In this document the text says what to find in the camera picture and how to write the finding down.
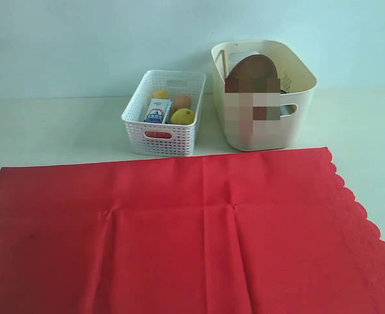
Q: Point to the yellow lemon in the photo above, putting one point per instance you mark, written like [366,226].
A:
[183,116]

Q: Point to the white perforated plastic basket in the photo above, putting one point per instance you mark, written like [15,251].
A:
[183,139]

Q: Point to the cream plastic storage bin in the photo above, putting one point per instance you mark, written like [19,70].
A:
[252,121]

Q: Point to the yellow cheese wedge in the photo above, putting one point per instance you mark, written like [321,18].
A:
[161,94]

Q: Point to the stainless steel cup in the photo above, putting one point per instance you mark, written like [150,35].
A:
[288,109]

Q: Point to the brown egg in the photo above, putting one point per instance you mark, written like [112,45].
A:
[182,102]

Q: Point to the white milk carton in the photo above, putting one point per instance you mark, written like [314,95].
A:
[158,111]

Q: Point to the wooden chopstick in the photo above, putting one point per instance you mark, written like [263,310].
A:
[225,63]

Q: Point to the brown round plate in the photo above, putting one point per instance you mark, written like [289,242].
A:
[253,74]

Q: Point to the red scalloped table mat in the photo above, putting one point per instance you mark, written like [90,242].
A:
[259,232]

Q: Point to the red grilled sausage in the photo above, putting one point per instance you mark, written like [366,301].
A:
[158,135]

